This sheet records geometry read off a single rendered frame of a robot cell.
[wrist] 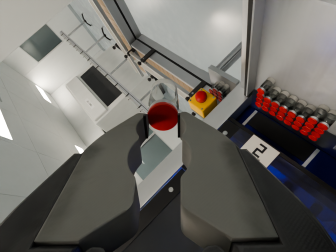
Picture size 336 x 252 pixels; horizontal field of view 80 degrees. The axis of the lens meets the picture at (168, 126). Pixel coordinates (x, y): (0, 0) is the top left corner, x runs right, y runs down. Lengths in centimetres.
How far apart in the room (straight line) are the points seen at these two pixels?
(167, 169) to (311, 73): 44
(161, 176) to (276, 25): 49
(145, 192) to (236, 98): 42
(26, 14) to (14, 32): 13
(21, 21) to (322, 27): 156
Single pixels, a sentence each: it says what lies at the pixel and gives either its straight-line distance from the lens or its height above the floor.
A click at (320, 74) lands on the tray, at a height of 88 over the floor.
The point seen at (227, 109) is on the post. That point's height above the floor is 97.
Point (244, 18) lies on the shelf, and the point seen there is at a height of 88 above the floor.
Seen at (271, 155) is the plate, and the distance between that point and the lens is 64.
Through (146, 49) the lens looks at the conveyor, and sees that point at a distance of 114.
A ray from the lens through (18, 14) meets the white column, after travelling 166.
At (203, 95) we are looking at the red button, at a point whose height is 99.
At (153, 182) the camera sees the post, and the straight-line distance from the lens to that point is 66.
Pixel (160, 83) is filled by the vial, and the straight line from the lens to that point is 16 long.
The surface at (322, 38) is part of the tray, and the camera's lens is 47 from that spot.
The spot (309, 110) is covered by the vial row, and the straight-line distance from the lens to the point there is 59.
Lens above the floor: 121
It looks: 6 degrees down
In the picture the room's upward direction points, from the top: 135 degrees counter-clockwise
